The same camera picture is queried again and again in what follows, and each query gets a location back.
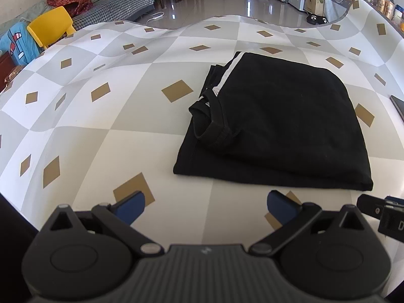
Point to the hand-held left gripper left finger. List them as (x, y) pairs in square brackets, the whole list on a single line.
[(131, 207)]

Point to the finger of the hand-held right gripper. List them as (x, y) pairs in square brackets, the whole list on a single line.
[(394, 199), (371, 206)]

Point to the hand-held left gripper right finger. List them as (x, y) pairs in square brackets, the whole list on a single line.
[(280, 207)]

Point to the black t-shirt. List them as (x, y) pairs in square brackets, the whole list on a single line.
[(284, 123)]

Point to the checkered tablecloth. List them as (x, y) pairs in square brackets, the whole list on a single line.
[(110, 151)]

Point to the smartphone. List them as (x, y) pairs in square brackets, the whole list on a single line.
[(398, 105)]

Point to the wooden cabinet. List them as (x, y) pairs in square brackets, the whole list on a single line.
[(9, 72)]

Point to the row of jars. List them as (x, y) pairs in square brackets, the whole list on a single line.
[(391, 11)]

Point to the black slipper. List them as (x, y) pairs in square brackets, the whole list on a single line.
[(322, 20), (312, 19)]

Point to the white power strip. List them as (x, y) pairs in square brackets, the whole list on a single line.
[(156, 17)]

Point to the yellow plastic chair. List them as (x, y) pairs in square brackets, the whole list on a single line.
[(50, 26)]

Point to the blue printed cloth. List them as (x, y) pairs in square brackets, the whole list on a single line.
[(19, 42)]

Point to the houndstooth sofa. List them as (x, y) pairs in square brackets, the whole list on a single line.
[(113, 8)]

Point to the cardboard box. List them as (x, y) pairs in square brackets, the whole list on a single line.
[(314, 1)]

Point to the grey-green blanket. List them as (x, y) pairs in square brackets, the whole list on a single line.
[(28, 15)]

